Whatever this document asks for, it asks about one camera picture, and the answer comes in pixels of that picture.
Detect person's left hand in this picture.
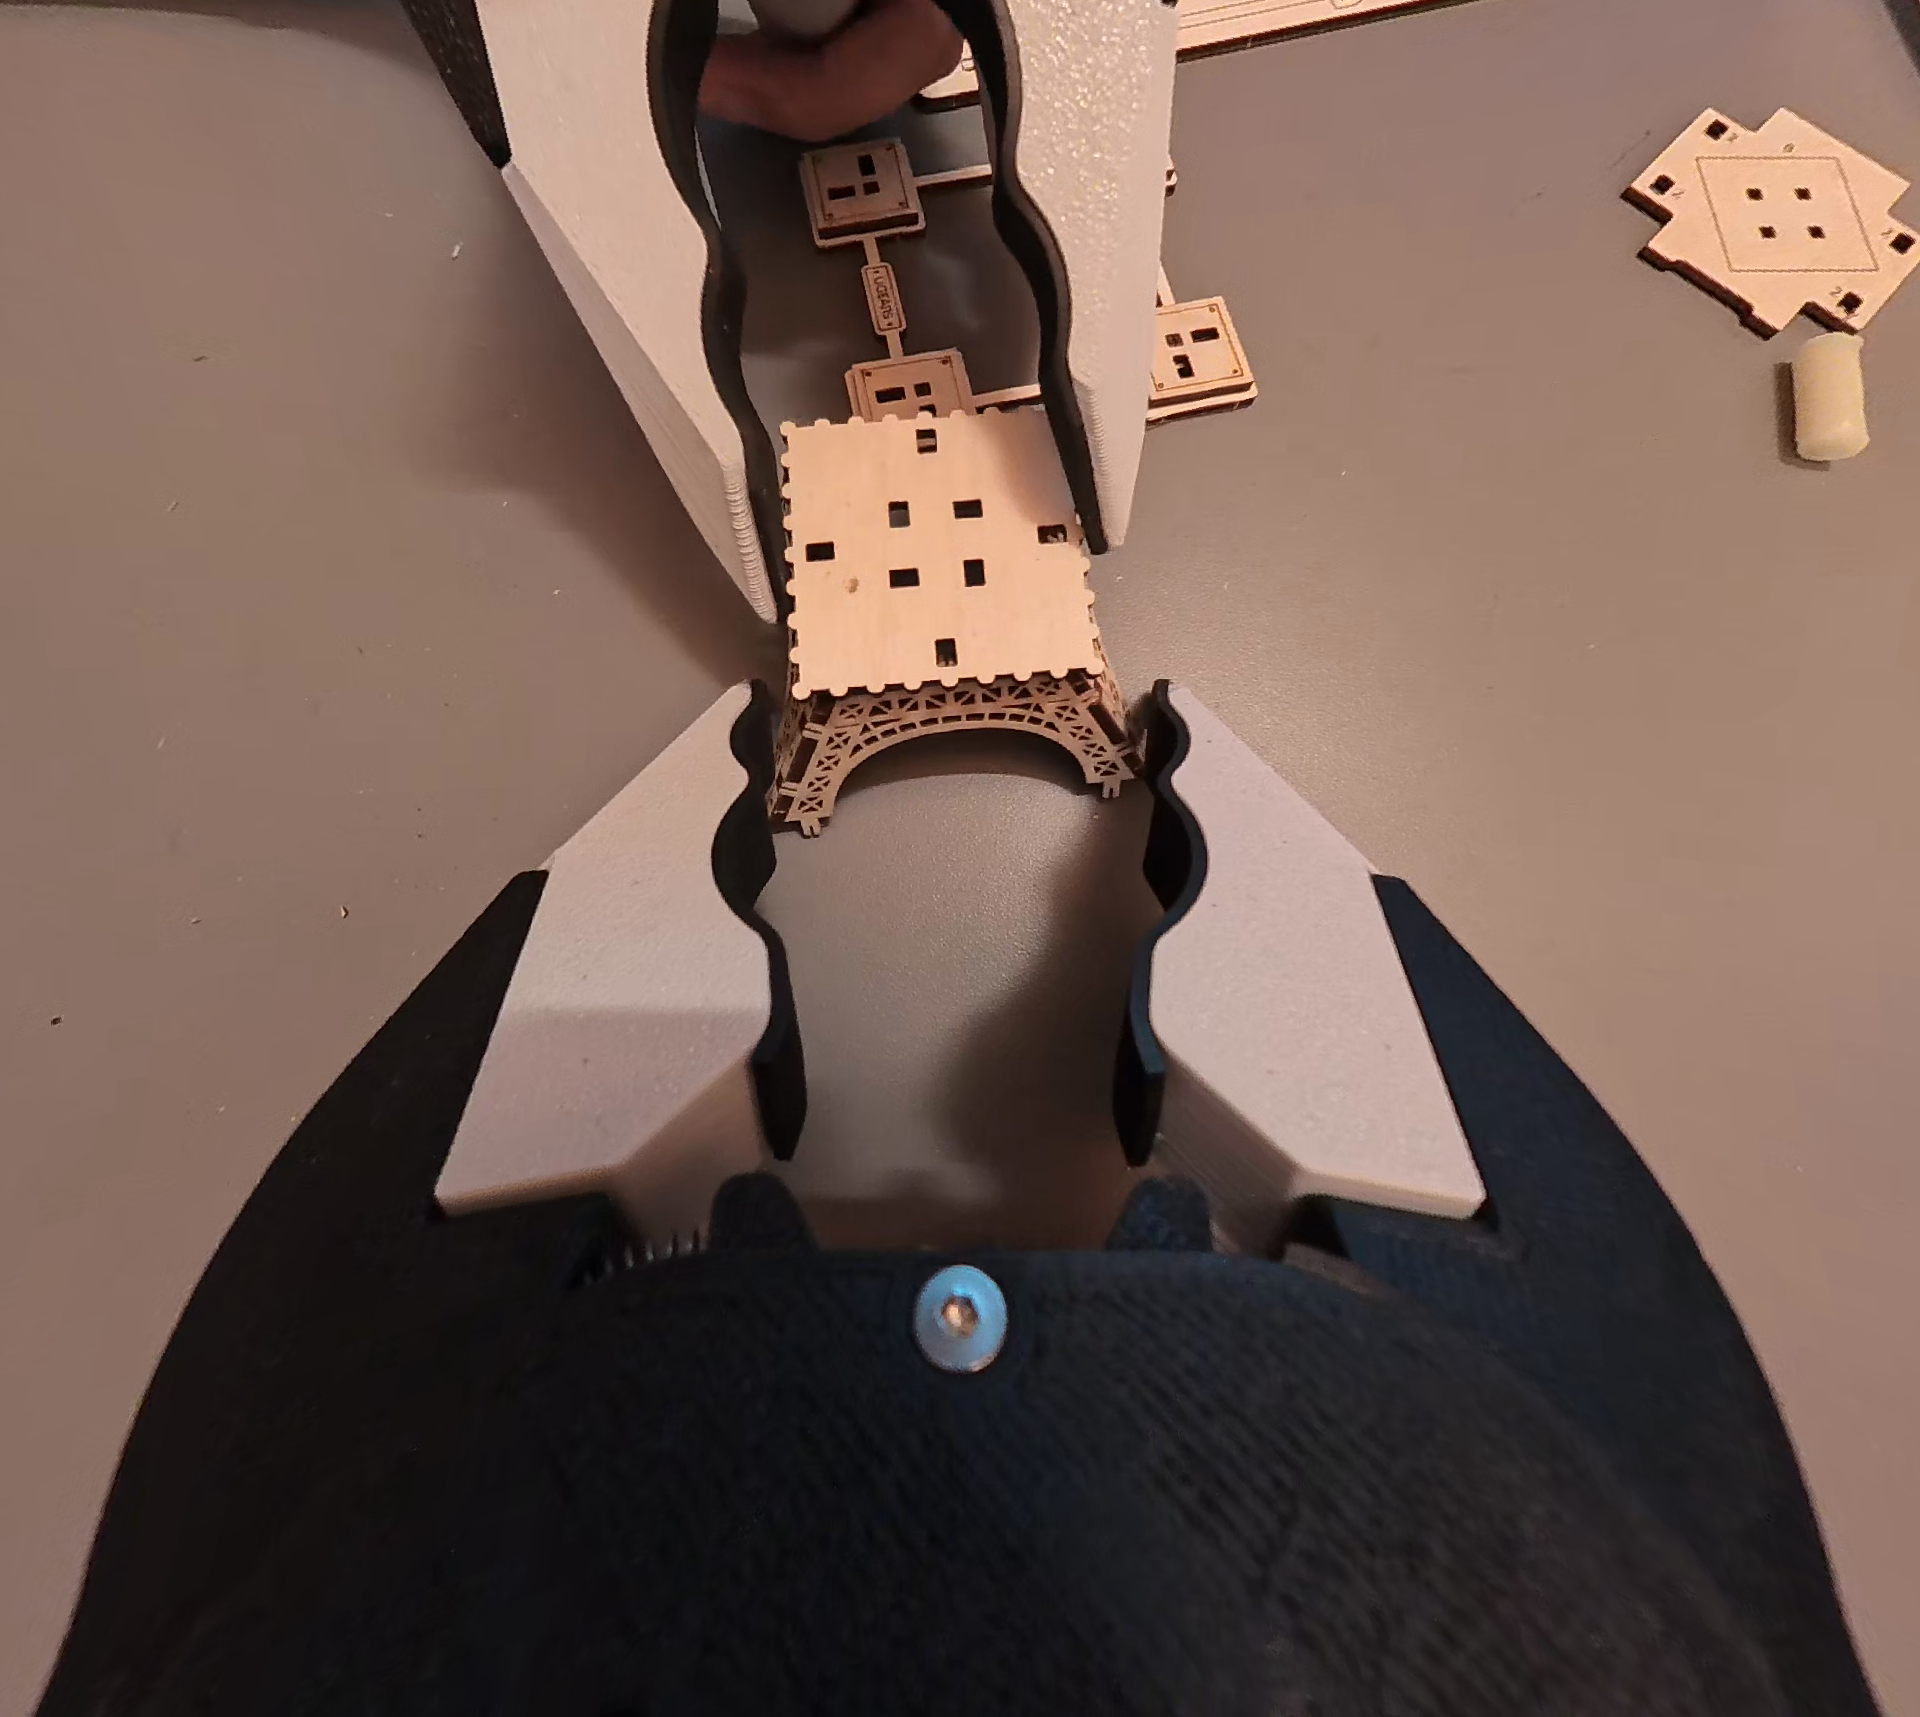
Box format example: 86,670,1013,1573
705,0,961,119

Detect small pale wax piece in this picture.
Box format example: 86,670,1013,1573
1780,333,1868,464

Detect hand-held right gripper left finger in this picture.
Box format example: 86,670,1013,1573
432,682,814,1220

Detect wooden frame with small squares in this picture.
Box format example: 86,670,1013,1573
801,51,1256,423

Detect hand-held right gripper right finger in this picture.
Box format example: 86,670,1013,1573
1117,682,1491,1261

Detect wooden tower base model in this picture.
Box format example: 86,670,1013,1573
767,409,1150,844

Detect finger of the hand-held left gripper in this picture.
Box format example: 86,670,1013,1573
876,0,1188,555
427,0,789,629

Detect cross-shaped wooden plate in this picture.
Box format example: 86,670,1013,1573
1621,108,1920,336

